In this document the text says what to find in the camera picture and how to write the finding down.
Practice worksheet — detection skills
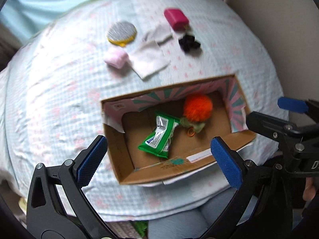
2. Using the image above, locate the black scrunchie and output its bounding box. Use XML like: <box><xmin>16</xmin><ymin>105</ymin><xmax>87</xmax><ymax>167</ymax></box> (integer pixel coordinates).
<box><xmin>178</xmin><ymin>34</ymin><xmax>201</xmax><ymax>53</ymax></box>

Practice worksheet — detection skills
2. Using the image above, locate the magenta leather pouch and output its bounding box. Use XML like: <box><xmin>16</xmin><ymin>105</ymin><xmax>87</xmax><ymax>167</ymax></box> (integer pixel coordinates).
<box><xmin>164</xmin><ymin>8</ymin><xmax>189</xmax><ymax>31</ymax></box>

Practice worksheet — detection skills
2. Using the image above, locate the white textured cloth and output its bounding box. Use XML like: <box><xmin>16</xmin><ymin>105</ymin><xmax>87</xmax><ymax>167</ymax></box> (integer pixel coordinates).
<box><xmin>129</xmin><ymin>40</ymin><xmax>170</xmax><ymax>80</ymax></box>

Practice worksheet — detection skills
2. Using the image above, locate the grey microfibre cloth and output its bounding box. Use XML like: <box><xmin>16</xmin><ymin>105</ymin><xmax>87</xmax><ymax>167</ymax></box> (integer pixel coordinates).
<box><xmin>142</xmin><ymin>24</ymin><xmax>172</xmax><ymax>44</ymax></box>

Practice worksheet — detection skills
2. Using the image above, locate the pink knitted item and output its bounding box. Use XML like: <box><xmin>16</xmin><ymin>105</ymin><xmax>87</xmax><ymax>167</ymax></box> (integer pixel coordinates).
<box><xmin>104</xmin><ymin>49</ymin><xmax>129</xmax><ymax>69</ymax></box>

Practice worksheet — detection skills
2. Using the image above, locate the person's hand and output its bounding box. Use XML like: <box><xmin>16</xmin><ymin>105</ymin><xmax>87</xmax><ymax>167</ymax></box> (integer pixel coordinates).
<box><xmin>303</xmin><ymin>177</ymin><xmax>316</xmax><ymax>201</ymax></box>

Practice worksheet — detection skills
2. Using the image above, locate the green wet wipes pack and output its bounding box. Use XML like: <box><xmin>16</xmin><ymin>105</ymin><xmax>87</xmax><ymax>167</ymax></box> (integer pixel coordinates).
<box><xmin>138</xmin><ymin>111</ymin><xmax>180</xmax><ymax>159</ymax></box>

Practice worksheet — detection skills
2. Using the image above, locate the cardboard box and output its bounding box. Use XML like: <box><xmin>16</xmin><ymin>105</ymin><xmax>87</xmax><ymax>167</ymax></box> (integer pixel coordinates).
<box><xmin>100</xmin><ymin>74</ymin><xmax>257</xmax><ymax>186</ymax></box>

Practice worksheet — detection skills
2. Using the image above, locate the orange fluffy pompom keychain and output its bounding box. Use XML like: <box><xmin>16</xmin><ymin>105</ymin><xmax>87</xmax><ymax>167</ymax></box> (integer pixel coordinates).
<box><xmin>180</xmin><ymin>93</ymin><xmax>214</xmax><ymax>137</ymax></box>

